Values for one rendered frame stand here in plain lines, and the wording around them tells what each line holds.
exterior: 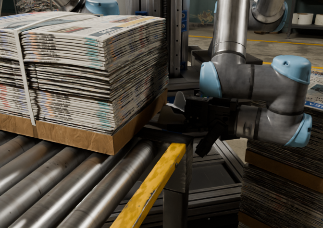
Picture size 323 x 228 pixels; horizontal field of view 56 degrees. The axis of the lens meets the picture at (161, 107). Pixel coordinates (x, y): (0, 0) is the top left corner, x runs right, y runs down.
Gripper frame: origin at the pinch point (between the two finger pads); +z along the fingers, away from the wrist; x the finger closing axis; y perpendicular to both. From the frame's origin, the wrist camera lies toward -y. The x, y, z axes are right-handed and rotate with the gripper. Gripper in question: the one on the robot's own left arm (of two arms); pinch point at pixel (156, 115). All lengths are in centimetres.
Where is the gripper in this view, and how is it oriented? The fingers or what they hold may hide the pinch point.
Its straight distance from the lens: 77.5
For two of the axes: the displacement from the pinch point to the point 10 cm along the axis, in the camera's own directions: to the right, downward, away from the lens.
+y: 0.0, -9.2, -4.0
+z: -9.3, -1.5, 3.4
